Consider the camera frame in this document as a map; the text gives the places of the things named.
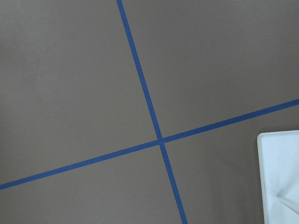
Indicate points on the white rectangular plastic tray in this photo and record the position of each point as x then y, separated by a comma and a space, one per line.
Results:
278, 154

